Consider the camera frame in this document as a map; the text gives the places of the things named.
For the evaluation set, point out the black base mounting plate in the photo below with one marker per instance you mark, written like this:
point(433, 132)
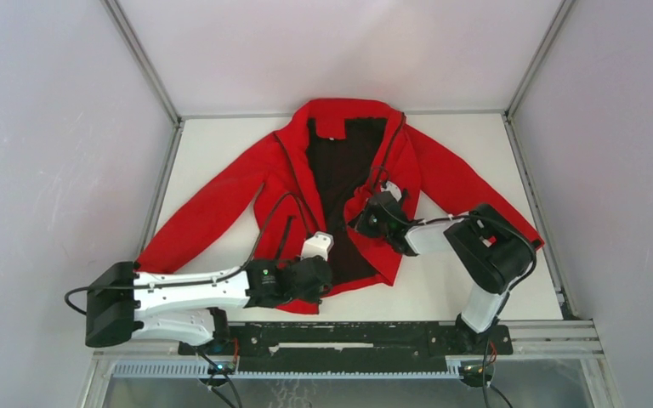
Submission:
point(346, 345)

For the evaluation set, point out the white slotted cable duct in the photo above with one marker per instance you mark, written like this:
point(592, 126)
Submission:
point(162, 369)

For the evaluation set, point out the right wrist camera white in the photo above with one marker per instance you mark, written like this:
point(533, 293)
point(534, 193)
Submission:
point(398, 193)

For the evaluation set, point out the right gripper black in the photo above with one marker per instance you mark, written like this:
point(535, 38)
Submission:
point(362, 223)

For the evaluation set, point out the red jacket black lining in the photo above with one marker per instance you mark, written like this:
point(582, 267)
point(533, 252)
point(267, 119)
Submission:
point(316, 174)

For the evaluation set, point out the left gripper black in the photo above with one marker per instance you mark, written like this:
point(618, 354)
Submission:
point(314, 295)

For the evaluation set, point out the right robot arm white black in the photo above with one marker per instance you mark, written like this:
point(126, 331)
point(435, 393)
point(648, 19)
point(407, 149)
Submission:
point(496, 255)

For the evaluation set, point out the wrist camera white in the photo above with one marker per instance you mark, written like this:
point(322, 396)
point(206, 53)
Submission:
point(398, 193)
point(318, 245)

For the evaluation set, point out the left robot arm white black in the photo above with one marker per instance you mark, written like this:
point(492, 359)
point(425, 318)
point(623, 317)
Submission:
point(124, 304)

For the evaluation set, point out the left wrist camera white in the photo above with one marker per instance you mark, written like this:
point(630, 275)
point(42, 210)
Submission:
point(318, 245)

